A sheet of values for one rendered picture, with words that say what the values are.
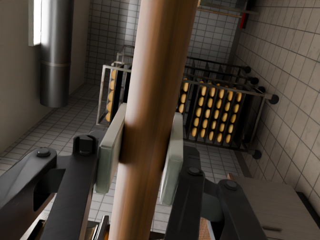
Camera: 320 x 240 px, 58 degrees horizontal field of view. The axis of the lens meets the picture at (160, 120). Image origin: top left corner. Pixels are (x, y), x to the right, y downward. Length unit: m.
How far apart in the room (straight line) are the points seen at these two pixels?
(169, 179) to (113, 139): 0.04
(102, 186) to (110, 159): 0.02
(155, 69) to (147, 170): 0.06
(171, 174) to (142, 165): 0.03
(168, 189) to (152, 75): 0.06
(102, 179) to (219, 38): 5.12
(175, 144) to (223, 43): 5.12
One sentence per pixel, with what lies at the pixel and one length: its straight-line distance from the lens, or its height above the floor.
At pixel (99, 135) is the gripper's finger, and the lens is 0.18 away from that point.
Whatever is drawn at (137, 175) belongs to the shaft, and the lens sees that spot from 0.18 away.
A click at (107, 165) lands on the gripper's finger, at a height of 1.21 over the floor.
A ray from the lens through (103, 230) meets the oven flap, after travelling 2.11.
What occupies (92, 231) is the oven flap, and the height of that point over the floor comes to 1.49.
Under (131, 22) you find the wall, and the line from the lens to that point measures 5.22.
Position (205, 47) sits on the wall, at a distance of 5.24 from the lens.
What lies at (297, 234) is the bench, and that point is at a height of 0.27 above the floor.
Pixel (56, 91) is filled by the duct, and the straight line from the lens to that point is 3.46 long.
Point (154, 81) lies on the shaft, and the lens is 0.16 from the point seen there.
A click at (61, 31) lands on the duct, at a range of 3.31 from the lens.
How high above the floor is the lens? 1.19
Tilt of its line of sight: 1 degrees down
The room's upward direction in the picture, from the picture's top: 80 degrees counter-clockwise
